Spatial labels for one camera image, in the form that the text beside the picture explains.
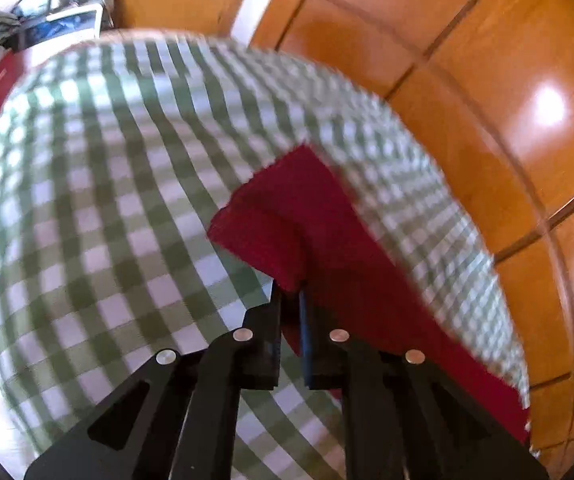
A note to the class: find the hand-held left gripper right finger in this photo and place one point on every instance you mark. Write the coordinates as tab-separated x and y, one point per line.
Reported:
312	350

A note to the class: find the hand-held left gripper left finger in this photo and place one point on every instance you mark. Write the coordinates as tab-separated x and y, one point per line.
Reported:
266	350

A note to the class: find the red cloth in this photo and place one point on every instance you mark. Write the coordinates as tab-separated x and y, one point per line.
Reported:
317	220

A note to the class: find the green checked bedsheet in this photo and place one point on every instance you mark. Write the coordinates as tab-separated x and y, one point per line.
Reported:
117	185

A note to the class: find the wooden wardrobe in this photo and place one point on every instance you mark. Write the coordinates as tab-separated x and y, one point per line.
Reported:
492	70

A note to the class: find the white framed picture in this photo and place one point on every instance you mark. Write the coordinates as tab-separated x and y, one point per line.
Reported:
67	22

